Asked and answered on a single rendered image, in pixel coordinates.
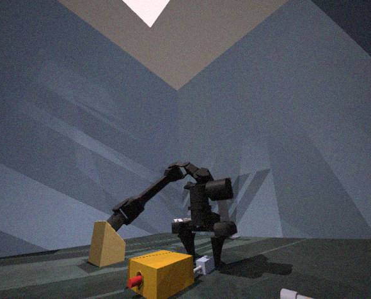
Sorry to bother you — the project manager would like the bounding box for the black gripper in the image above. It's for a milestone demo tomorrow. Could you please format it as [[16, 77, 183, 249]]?
[[171, 202, 238, 267]]

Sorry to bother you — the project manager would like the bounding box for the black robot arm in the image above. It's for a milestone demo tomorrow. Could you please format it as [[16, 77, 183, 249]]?
[[107, 161, 233, 232]]

